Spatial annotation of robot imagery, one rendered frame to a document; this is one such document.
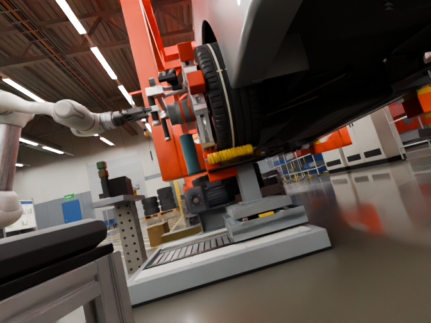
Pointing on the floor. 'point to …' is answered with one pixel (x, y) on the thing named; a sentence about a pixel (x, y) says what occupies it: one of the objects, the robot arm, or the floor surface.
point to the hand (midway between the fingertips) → (153, 110)
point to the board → (28, 221)
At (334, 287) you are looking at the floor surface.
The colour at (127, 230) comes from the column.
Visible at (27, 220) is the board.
